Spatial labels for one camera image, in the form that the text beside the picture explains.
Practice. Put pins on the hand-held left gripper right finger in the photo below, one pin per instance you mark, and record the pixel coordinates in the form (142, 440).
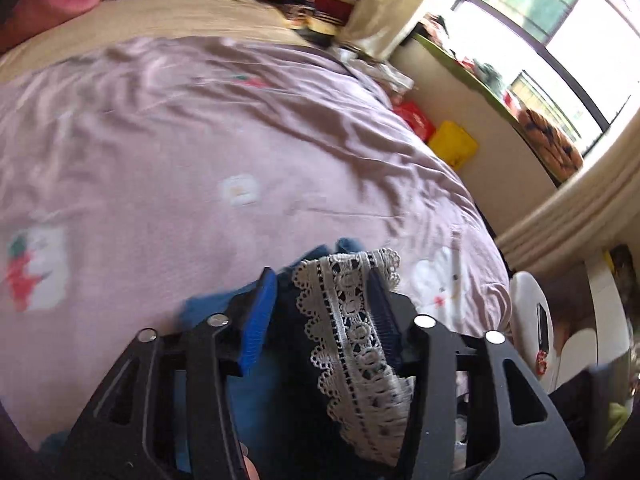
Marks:
(382, 315)

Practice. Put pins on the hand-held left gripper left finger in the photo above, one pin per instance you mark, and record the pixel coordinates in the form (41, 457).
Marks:
(260, 320)

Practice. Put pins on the blue denim pants lace trim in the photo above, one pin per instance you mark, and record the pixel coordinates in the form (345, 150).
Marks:
(350, 340)

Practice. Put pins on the person's left hand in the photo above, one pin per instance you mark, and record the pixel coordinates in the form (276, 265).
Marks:
(248, 465)

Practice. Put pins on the yellow bag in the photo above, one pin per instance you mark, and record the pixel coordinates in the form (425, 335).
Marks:
(454, 144)

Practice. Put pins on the pink printed duvet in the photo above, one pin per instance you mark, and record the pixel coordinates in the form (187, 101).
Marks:
(150, 160)

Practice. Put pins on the red plastic bag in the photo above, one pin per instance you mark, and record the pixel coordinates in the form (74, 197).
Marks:
(414, 120)

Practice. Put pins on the beige pleated curtain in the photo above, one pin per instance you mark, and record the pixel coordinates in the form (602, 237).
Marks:
(575, 210)

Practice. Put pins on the orange patterned cushion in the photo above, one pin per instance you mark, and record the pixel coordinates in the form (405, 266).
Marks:
(550, 142)

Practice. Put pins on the green window sill mat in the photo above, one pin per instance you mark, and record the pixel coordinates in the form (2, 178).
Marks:
(480, 92)

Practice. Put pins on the white crumpled cloth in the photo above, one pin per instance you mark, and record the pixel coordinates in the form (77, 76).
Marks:
(375, 67)

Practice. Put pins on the pile of clothes on sill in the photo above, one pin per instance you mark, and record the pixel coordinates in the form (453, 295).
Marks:
(480, 67)

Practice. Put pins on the cream curtain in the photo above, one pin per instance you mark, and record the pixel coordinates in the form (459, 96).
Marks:
(395, 5)

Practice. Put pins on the beige bed sheet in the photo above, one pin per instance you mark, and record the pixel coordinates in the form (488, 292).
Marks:
(150, 15)

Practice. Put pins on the window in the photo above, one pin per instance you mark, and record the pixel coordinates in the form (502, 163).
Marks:
(550, 10)

